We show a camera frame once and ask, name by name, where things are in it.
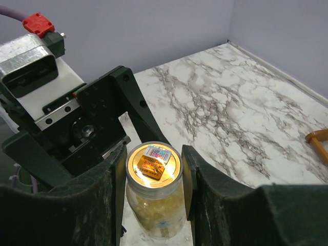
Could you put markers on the clear pill bottle gold lid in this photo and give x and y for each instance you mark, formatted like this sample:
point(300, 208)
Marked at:
point(160, 218)

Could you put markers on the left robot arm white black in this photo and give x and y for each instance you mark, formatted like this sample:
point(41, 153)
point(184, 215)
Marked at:
point(10, 115)

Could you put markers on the wooden three-tier shelf rack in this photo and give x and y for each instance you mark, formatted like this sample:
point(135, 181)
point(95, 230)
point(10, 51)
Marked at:
point(315, 139)

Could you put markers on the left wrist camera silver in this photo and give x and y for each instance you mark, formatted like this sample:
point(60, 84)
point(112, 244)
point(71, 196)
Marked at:
point(29, 62)

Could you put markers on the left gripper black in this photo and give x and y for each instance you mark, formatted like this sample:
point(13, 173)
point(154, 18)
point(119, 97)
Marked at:
point(80, 127)

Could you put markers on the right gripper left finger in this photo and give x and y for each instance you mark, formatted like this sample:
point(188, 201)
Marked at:
point(87, 210)

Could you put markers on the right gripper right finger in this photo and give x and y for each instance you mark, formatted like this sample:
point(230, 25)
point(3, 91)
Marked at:
point(223, 211)

